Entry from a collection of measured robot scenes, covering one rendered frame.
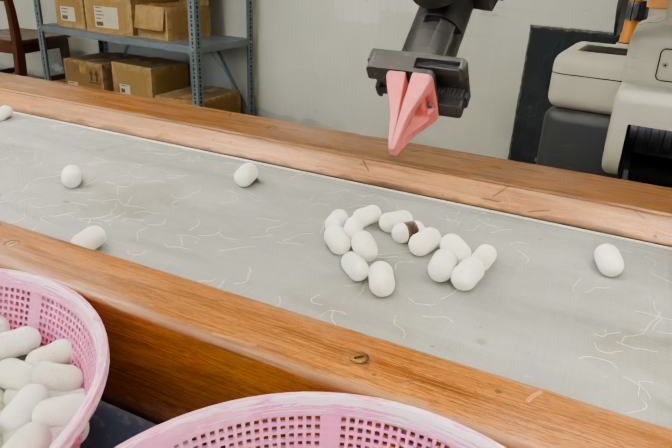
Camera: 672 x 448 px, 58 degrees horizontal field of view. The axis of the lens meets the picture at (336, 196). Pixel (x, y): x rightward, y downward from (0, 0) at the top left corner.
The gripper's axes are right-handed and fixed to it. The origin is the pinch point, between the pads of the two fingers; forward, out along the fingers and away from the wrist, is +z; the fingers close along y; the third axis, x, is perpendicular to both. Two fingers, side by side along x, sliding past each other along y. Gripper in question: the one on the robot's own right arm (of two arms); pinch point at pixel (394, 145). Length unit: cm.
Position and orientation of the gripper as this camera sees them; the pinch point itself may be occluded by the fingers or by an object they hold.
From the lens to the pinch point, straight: 60.0
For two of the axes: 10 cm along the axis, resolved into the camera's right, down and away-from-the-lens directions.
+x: 2.4, 4.8, 8.4
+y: 9.1, 2.0, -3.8
